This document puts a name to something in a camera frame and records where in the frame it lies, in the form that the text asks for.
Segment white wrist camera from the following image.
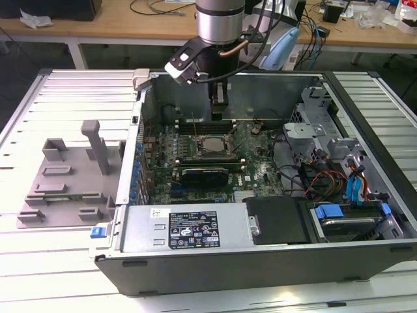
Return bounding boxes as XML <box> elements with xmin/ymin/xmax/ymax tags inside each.
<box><xmin>164</xmin><ymin>48</ymin><xmax>201</xmax><ymax>85</ymax></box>

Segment small black container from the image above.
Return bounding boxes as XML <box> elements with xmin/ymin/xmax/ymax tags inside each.
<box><xmin>322</xmin><ymin>2</ymin><xmax>343</xmax><ymax>24</ymax></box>

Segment CPU socket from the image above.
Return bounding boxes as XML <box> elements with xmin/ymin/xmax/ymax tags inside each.
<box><xmin>192</xmin><ymin>132</ymin><xmax>237</xmax><ymax>158</ymax></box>

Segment tall black box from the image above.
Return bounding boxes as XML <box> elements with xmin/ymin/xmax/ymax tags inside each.
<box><xmin>295</xmin><ymin>0</ymin><xmax>308</xmax><ymax>36</ymax></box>

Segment black plastic bay cover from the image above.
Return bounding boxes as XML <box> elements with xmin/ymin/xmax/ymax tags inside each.
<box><xmin>244</xmin><ymin>196</ymin><xmax>310</xmax><ymax>246</ymax></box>

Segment large black box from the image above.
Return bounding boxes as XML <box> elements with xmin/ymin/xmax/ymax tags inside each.
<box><xmin>0</xmin><ymin>0</ymin><xmax>102</xmax><ymax>22</ymax></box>

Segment silver CPU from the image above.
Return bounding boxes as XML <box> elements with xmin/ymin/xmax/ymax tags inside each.
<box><xmin>199</xmin><ymin>136</ymin><xmax>226</xmax><ymax>153</ymax></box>

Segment black open PC case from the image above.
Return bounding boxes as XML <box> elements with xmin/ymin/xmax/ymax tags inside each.
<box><xmin>88</xmin><ymin>68</ymin><xmax>417</xmax><ymax>297</ymax></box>

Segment green motherboard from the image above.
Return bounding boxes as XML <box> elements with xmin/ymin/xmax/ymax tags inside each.
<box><xmin>143</xmin><ymin>117</ymin><xmax>294</xmax><ymax>205</ymax></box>

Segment hard disk in blue carrier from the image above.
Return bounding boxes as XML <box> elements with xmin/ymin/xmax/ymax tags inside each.
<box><xmin>309</xmin><ymin>201</ymin><xmax>392</xmax><ymax>244</ymax></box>

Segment beige case corner latch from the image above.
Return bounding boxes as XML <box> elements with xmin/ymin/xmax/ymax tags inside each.
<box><xmin>132</xmin><ymin>68</ymin><xmax>153</xmax><ymax>91</ymax></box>

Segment grey parts rack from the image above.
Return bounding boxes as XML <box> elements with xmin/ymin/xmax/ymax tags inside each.
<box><xmin>16</xmin><ymin>119</ymin><xmax>126</xmax><ymax>230</ymax></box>

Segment silver metal drive cage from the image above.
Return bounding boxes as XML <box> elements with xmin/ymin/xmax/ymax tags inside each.
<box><xmin>281</xmin><ymin>85</ymin><xmax>371</xmax><ymax>173</ymax></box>

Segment silver power supply box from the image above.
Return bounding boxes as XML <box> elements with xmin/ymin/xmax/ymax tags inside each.
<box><xmin>119</xmin><ymin>203</ymin><xmax>261</xmax><ymax>255</ymax></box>

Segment red white package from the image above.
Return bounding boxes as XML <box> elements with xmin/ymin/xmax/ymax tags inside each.
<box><xmin>394</xmin><ymin>0</ymin><xmax>417</xmax><ymax>34</ymax></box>

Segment clear plastic bags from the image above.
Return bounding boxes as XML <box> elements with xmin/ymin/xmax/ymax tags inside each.
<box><xmin>356</xmin><ymin>5</ymin><xmax>400</xmax><ymax>32</ymax></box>

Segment black graphics card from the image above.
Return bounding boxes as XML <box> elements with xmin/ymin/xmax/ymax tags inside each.
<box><xmin>179</xmin><ymin>166</ymin><xmax>231</xmax><ymax>189</ymax></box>

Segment white crumpled plastic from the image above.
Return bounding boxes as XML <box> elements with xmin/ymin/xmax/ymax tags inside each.
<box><xmin>19</xmin><ymin>8</ymin><xmax>53</xmax><ymax>29</ymax></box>

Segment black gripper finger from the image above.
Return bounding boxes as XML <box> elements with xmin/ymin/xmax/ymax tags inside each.
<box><xmin>209</xmin><ymin>80</ymin><xmax>229</xmax><ymax>122</ymax></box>

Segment blue flat data wire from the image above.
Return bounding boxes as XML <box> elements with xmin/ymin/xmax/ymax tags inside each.
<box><xmin>345</xmin><ymin>164</ymin><xmax>368</xmax><ymax>207</ymax></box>

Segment silver finned heatsink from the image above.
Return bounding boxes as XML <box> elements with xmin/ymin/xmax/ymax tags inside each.
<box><xmin>233</xmin><ymin>190</ymin><xmax>263</xmax><ymax>200</ymax></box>

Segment metal socket cover frame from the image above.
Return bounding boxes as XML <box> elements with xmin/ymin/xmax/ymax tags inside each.
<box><xmin>225</xmin><ymin>130</ymin><xmax>240</xmax><ymax>156</ymax></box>

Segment coloured power wire bundle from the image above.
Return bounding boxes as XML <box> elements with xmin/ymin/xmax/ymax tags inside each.
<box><xmin>304</xmin><ymin>168</ymin><xmax>348</xmax><ymax>198</ymax></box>

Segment wooden desk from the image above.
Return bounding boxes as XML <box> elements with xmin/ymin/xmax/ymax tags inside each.
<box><xmin>0</xmin><ymin>0</ymin><xmax>417</xmax><ymax>68</ymax></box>

